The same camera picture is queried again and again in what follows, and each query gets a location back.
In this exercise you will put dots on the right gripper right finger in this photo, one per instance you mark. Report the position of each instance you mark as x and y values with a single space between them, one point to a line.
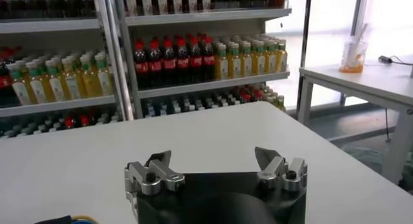
280 175

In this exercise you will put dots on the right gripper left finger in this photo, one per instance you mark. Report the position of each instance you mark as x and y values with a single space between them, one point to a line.
151 180

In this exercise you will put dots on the yellow tea bottle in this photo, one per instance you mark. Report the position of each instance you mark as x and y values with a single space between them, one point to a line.
89 81
55 86
222 65
259 61
247 63
20 89
281 58
72 84
104 79
271 60
37 88
235 64

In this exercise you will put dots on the grey drinks shelf rack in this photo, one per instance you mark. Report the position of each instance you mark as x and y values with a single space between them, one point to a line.
209 83
58 104

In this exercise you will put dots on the cola bottle red cap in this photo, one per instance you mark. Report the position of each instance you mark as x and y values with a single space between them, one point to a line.
168 64
141 67
208 60
182 63
155 66
4 83
195 62

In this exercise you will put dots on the clear cup orange bottom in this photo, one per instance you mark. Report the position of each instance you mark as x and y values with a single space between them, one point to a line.
353 57

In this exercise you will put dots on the white metal frame side table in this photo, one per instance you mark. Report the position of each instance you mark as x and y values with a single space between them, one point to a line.
355 80

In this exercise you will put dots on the dark window frame post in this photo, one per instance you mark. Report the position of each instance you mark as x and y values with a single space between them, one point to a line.
305 35

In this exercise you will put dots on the grey window frame post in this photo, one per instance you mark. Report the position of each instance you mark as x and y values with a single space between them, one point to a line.
359 9

